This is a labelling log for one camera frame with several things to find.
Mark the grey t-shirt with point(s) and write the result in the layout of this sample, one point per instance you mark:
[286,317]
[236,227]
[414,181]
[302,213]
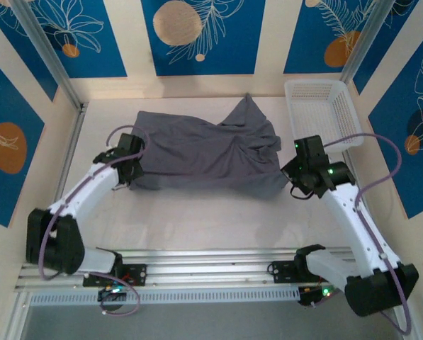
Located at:
[204,152]

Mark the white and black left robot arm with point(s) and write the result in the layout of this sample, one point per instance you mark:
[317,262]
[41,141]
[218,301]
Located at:
[87,191]

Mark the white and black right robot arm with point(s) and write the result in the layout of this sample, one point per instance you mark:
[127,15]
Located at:
[356,223]

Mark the white plastic mesh basket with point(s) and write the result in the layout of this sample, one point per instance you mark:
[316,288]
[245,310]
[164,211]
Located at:
[324,106]

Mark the aluminium table edge rail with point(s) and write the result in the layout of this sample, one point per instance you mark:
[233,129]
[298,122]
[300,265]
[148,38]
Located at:
[69,159]
[354,166]

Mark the aluminium frame post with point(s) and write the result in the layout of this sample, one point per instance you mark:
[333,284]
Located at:
[48,56]
[363,39]

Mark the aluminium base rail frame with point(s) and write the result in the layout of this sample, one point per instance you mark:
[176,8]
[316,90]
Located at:
[211,263]

